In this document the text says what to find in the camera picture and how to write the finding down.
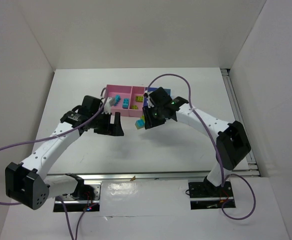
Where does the dark blue container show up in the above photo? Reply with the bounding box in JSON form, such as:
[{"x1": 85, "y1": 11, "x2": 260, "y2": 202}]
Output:
[{"x1": 145, "y1": 87, "x2": 157, "y2": 94}]

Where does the narrow pink container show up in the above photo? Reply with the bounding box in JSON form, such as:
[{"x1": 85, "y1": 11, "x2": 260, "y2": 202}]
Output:
[{"x1": 128, "y1": 86, "x2": 145, "y2": 118}]

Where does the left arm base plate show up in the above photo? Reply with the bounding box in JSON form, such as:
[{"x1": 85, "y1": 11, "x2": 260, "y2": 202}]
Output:
[{"x1": 50, "y1": 180, "x2": 101, "y2": 213}]

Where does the large pink container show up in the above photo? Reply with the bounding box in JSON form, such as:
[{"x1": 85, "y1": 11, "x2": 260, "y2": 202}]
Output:
[{"x1": 106, "y1": 84, "x2": 132, "y2": 117}]

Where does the light blue container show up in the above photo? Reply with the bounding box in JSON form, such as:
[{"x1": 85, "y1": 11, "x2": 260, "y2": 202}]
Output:
[{"x1": 164, "y1": 88, "x2": 171, "y2": 95}]

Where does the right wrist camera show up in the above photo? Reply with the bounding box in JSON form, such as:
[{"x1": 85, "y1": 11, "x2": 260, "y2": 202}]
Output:
[{"x1": 144, "y1": 91, "x2": 153, "y2": 108}]

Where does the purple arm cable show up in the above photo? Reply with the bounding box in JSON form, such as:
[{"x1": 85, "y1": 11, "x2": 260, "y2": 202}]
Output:
[
  {"x1": 0, "y1": 87, "x2": 111, "y2": 240},
  {"x1": 145, "y1": 73, "x2": 257, "y2": 220}
]

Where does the green square lego brick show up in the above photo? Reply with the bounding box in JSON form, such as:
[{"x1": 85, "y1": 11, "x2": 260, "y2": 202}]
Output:
[{"x1": 135, "y1": 95, "x2": 144, "y2": 103}]

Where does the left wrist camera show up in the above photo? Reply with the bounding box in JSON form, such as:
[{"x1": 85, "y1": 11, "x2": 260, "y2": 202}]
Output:
[{"x1": 103, "y1": 97, "x2": 117, "y2": 114}]

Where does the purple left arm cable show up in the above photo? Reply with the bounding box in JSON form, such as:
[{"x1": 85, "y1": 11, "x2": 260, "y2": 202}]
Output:
[{"x1": 0, "y1": 87, "x2": 111, "y2": 240}]

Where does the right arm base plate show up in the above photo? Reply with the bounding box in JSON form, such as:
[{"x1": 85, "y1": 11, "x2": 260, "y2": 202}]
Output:
[{"x1": 185, "y1": 181, "x2": 236, "y2": 210}]

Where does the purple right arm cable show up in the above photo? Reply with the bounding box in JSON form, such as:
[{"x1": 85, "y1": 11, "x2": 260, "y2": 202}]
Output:
[{"x1": 145, "y1": 73, "x2": 257, "y2": 220}]

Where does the teal long lego brick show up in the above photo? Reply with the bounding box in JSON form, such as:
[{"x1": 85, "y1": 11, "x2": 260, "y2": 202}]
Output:
[{"x1": 115, "y1": 94, "x2": 121, "y2": 104}]

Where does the aluminium right rail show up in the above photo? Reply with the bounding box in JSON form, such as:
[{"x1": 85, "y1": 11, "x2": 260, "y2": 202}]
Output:
[{"x1": 220, "y1": 68, "x2": 261, "y2": 177}]

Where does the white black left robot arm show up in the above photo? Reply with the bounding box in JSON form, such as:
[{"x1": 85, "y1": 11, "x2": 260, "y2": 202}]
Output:
[{"x1": 5, "y1": 95, "x2": 124, "y2": 210}]

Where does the green teal lego stack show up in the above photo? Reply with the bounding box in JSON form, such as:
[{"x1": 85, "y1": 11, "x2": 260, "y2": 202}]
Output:
[{"x1": 135, "y1": 115, "x2": 145, "y2": 130}]

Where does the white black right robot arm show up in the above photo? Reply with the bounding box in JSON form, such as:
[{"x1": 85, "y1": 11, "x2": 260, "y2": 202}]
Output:
[{"x1": 143, "y1": 87, "x2": 251, "y2": 196}]

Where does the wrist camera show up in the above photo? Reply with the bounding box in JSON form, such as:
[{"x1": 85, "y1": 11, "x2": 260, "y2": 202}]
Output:
[
  {"x1": 144, "y1": 91, "x2": 153, "y2": 108},
  {"x1": 103, "y1": 97, "x2": 117, "y2": 114}
]

